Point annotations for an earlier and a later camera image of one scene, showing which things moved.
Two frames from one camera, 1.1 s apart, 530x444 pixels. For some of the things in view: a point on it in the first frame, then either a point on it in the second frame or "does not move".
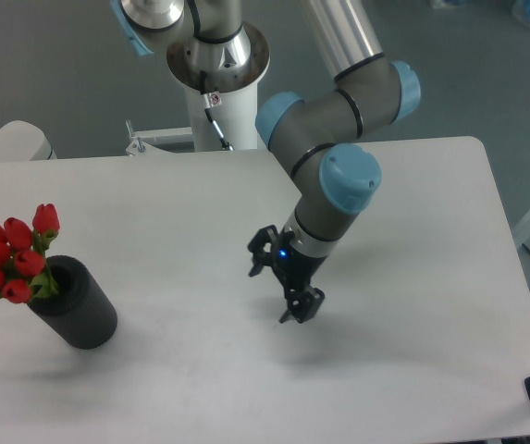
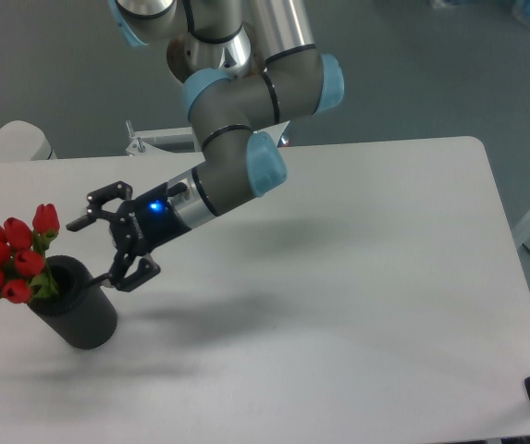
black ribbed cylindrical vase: [80, 313] does not move
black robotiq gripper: [297, 269] → [138, 228]
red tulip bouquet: [9, 261] does not move
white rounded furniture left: [16, 141] does not move
